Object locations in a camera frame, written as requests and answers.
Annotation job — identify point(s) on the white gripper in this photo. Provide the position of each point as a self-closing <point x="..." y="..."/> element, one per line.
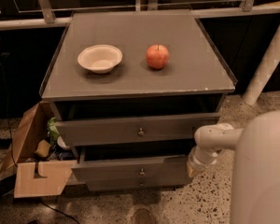
<point x="196" y="162"/>

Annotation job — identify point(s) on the grey drawer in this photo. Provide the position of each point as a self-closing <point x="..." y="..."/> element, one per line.
<point x="135" y="183"/>
<point x="132" y="130"/>
<point x="147" y="167"/>

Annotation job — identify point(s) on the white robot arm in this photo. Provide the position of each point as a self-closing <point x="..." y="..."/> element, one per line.
<point x="255" y="183"/>

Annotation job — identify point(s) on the grey top drawer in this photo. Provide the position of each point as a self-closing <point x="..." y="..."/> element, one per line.
<point x="132" y="130"/>

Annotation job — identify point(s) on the grey wooden drawer cabinet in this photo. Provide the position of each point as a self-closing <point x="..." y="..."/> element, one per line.
<point x="193" y="81"/>

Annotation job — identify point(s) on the grey bottom drawer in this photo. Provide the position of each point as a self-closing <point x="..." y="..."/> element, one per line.
<point x="135" y="183"/>

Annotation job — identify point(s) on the red apple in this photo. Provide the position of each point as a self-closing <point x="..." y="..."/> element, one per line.
<point x="157" y="56"/>

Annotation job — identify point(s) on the white paper bowl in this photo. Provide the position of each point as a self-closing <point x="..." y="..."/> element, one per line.
<point x="99" y="59"/>

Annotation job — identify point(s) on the white cup in box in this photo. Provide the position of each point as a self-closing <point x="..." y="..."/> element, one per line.
<point x="62" y="144"/>

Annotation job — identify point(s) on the brown cardboard box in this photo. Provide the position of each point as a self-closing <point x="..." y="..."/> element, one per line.
<point x="35" y="178"/>

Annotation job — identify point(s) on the green plastic bag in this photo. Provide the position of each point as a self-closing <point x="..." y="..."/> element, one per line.
<point x="52" y="130"/>

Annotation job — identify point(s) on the yellow sponge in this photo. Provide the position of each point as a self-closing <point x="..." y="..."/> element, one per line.
<point x="42" y="149"/>

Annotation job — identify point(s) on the metal window railing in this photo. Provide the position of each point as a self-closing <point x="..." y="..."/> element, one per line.
<point x="115" y="13"/>

